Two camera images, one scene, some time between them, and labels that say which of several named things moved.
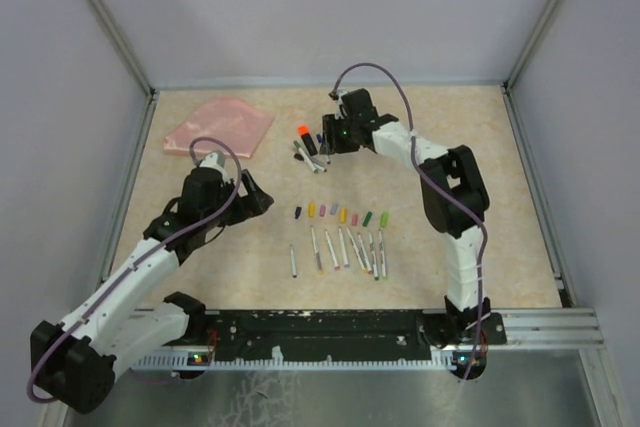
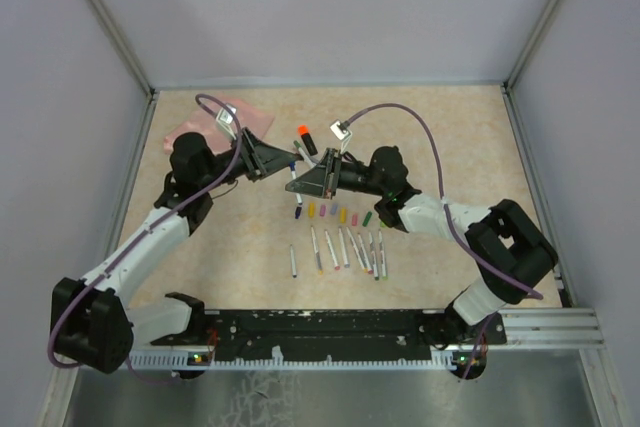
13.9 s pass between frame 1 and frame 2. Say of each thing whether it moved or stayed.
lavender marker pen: stayed
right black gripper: moved
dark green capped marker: stayed
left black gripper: moved
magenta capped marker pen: stayed
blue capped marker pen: moved
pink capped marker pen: stayed
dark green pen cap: stayed
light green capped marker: stayed
